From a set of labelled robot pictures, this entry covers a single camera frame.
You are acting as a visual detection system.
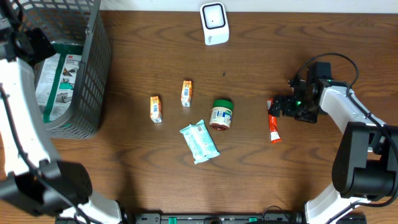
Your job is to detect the red snack stick packet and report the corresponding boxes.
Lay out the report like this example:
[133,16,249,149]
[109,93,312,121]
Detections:
[267,98,282,144]

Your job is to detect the green lid spice jar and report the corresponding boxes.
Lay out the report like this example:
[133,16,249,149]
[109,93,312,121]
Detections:
[209,100,234,131]

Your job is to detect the mint green wipes pack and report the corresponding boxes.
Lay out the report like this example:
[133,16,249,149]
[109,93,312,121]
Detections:
[180,119,220,164]

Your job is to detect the orange small carton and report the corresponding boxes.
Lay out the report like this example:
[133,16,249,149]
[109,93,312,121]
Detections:
[150,96,162,123]
[181,80,193,107]

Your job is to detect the green 3M glove package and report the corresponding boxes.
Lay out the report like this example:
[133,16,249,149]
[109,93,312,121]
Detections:
[35,43,83,123]

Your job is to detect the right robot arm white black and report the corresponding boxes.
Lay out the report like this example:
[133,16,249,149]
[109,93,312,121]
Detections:
[268,62,397,223]

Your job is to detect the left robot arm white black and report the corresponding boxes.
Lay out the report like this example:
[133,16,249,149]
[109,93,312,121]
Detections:
[1,1,131,223]

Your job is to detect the white barcode scanner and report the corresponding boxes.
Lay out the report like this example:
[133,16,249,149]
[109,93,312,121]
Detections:
[200,2,229,45]

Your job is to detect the grey plastic mesh basket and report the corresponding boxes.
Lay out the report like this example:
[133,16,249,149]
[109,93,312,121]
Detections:
[1,0,112,139]

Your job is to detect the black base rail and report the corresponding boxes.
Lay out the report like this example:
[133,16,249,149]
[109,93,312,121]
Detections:
[134,212,306,224]

